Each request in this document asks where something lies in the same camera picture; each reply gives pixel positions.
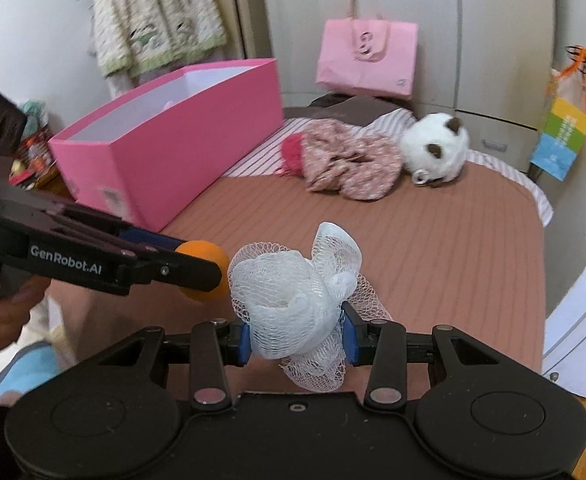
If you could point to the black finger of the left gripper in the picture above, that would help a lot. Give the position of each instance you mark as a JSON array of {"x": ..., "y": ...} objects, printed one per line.
[{"x": 163, "y": 266}]

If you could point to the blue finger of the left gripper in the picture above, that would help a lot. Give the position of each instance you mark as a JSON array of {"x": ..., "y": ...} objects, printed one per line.
[{"x": 137, "y": 235}]

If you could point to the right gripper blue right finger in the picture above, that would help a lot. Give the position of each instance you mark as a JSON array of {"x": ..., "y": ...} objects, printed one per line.
[{"x": 381, "y": 345}]

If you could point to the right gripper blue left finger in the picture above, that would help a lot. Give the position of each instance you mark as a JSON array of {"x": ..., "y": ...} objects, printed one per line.
[{"x": 214, "y": 345}]

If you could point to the orange ball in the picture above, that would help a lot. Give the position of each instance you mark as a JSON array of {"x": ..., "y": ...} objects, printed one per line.
[{"x": 211, "y": 265}]

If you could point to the white mesh bath pouf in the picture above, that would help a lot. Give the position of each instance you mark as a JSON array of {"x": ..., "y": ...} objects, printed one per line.
[{"x": 293, "y": 304}]

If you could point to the fuzzy pink plush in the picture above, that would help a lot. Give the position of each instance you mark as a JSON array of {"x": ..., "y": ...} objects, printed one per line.
[{"x": 291, "y": 155}]

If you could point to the pink floral cloth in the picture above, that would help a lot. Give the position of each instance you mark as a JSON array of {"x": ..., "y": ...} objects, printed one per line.
[{"x": 358, "y": 166}]

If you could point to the white brown plush toy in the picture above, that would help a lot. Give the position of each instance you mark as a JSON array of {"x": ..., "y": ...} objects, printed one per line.
[{"x": 435, "y": 149}]

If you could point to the pink storage box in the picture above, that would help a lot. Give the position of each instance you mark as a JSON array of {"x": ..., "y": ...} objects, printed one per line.
[{"x": 147, "y": 154}]

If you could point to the striped brown bed cover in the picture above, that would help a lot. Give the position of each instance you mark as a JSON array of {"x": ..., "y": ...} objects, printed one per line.
[{"x": 467, "y": 254}]

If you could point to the cream green knit cardigan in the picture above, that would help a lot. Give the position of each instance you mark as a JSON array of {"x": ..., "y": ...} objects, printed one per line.
[{"x": 138, "y": 36}]

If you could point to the pink tote bag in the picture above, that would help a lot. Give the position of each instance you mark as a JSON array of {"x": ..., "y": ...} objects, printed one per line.
[{"x": 368, "y": 56}]

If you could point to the colourful paper gift bag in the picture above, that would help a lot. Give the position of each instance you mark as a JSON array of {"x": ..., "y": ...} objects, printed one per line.
[{"x": 562, "y": 134}]

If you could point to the grey wardrobe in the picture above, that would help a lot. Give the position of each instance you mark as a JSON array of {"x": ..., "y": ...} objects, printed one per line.
[{"x": 484, "y": 61}]

